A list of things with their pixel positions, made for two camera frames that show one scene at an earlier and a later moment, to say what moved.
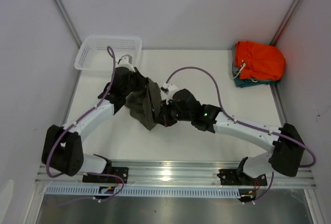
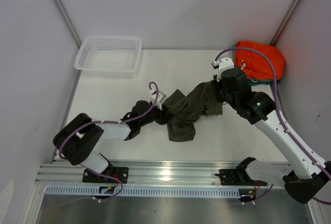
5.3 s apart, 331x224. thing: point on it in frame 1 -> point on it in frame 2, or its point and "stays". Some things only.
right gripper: x=164 y=118 -> x=217 y=85
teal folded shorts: x=242 y=83 stays
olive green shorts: x=145 y=106 -> x=204 y=100
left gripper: x=142 y=81 -> x=164 y=115
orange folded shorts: x=259 y=61 stays
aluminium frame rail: x=176 y=174 stays
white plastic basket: x=93 y=55 stays
